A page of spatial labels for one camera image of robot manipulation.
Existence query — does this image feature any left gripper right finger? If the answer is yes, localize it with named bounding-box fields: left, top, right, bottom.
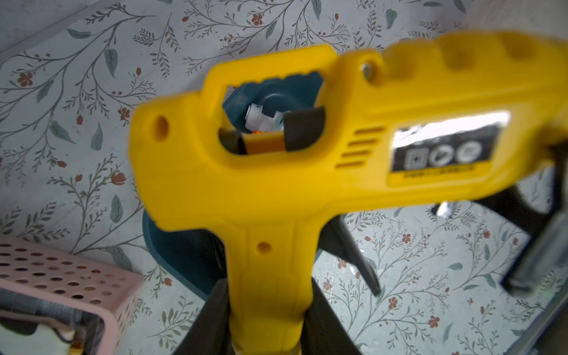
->
left=301, top=278, right=361, bottom=355

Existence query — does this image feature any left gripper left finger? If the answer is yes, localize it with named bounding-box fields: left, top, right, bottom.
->
left=173, top=278, right=231, bottom=355

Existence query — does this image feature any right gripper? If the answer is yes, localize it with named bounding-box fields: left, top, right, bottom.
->
left=476, top=141, right=567, bottom=295

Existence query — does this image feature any yellow hot glue gun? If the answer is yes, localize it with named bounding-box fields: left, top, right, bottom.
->
left=129, top=31, right=567, bottom=354

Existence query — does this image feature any white hot glue gun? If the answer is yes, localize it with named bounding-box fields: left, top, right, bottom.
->
left=245, top=104, right=284, bottom=133

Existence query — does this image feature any teal plastic storage box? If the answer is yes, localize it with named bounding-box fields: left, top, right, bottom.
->
left=142, top=72, right=323, bottom=300

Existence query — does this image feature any pink perforated basket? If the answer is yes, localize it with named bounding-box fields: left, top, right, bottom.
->
left=1, top=236, right=143, bottom=354

